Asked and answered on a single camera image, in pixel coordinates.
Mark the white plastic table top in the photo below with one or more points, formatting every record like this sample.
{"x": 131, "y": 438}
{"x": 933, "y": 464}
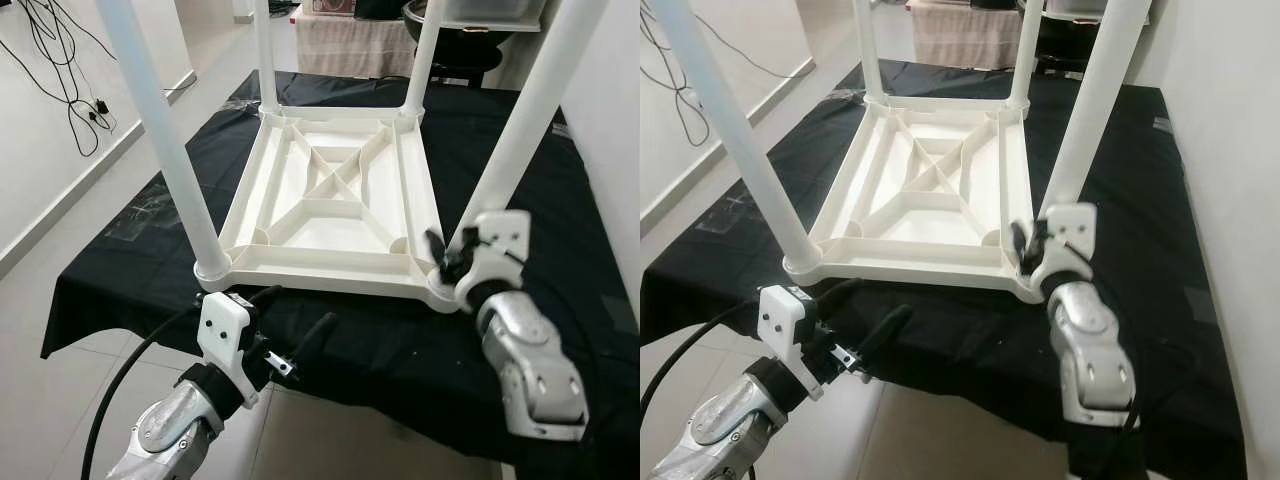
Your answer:
{"x": 910, "y": 265}
{"x": 320, "y": 270}

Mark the white plastic table leg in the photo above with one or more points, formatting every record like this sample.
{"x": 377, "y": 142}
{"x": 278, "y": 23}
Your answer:
{"x": 265, "y": 50}
{"x": 165, "y": 140}
{"x": 740, "y": 140}
{"x": 868, "y": 45}
{"x": 1027, "y": 45}
{"x": 530, "y": 110}
{"x": 425, "y": 50}
{"x": 1095, "y": 110}

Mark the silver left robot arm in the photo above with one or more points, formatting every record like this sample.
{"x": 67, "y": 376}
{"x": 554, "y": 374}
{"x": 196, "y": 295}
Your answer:
{"x": 170, "y": 430}
{"x": 730, "y": 425}

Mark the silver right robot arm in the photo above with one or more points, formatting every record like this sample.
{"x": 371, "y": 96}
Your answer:
{"x": 525, "y": 360}
{"x": 1090, "y": 350}

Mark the black tablecloth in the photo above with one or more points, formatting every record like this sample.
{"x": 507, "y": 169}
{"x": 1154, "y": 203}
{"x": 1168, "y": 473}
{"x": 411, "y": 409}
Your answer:
{"x": 950, "y": 340}
{"x": 400, "y": 340}

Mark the black wok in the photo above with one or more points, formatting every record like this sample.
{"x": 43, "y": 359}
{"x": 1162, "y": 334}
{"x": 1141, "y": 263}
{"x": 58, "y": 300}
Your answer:
{"x": 480, "y": 42}
{"x": 1070, "y": 40}

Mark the beige cloth covered table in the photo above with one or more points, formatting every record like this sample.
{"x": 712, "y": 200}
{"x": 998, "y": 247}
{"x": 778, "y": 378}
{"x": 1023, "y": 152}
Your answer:
{"x": 350, "y": 45}
{"x": 965, "y": 35}

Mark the clear box with green lid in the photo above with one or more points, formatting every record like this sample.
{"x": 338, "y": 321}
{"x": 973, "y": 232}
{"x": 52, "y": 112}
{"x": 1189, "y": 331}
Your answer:
{"x": 1075, "y": 8}
{"x": 490, "y": 12}

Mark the storage box with orange lid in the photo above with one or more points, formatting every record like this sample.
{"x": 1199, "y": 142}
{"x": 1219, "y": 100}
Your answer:
{"x": 332, "y": 6}

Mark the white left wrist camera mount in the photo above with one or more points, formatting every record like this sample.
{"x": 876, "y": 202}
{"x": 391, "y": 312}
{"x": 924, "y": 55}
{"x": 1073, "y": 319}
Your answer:
{"x": 782, "y": 320}
{"x": 225, "y": 325}

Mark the black wall plug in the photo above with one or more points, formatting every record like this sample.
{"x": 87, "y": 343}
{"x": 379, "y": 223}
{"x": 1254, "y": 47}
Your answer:
{"x": 100, "y": 106}

